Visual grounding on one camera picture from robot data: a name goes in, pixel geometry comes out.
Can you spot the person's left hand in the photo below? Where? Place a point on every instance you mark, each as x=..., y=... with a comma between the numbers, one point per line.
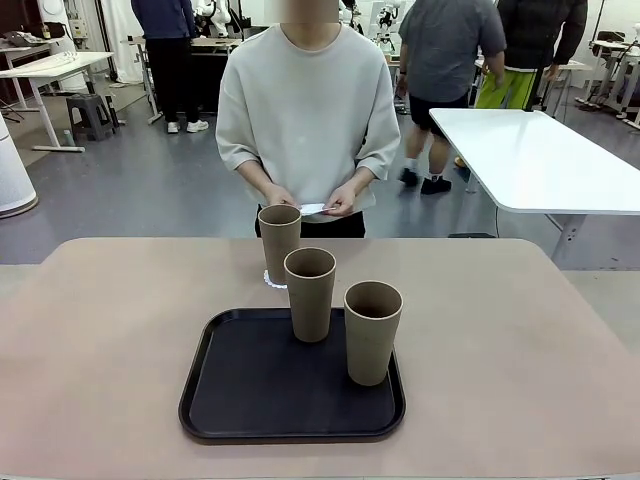
x=345, y=202

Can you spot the person's right hand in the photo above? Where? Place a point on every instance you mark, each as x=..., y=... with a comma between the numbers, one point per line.
x=280, y=195

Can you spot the white paper doily coaster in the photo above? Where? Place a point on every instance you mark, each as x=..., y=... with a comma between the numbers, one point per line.
x=312, y=208
x=270, y=283

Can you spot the tall brown paper cup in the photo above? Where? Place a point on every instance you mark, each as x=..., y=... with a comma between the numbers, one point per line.
x=370, y=350
x=277, y=245
x=310, y=305

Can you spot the person's left forearm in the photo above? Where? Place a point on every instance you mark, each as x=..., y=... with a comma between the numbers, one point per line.
x=360, y=182

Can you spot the person's right forearm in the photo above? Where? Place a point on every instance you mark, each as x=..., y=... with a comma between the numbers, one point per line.
x=255, y=177

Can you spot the person in beige sweatshirt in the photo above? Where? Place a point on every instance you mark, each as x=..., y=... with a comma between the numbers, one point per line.
x=305, y=110

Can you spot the person in blue top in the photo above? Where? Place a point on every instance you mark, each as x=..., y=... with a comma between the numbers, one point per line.
x=170, y=65

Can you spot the person in grey t-shirt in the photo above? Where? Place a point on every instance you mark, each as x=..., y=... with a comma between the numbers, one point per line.
x=440, y=50

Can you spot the large white table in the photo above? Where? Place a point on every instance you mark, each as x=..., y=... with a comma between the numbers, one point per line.
x=525, y=155

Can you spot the black plastic serving tray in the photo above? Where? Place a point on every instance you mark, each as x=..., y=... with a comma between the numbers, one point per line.
x=260, y=390

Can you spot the grey plastic stool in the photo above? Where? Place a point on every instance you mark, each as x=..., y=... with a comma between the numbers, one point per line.
x=92, y=107

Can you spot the small green bottle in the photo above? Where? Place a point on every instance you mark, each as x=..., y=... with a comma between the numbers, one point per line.
x=66, y=138

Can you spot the person in black jacket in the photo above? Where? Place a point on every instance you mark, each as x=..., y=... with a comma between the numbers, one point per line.
x=530, y=30

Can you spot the white desk with metal legs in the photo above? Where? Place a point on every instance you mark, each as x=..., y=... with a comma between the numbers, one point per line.
x=50, y=62

